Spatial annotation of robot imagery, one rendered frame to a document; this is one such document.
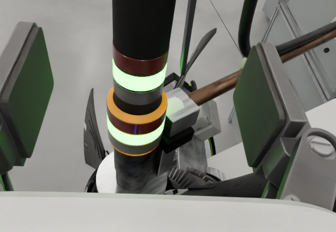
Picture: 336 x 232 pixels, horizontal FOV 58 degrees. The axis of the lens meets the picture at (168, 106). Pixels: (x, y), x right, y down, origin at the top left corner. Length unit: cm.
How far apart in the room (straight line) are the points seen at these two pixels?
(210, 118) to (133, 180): 52
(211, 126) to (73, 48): 217
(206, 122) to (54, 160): 143
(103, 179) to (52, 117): 197
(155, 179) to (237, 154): 46
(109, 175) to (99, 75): 224
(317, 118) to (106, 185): 49
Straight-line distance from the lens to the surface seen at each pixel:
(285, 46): 33
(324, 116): 69
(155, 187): 31
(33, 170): 205
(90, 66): 261
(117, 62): 18
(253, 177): 47
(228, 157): 76
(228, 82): 29
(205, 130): 78
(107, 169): 31
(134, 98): 19
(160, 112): 21
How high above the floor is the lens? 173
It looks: 48 degrees down
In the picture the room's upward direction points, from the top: 10 degrees clockwise
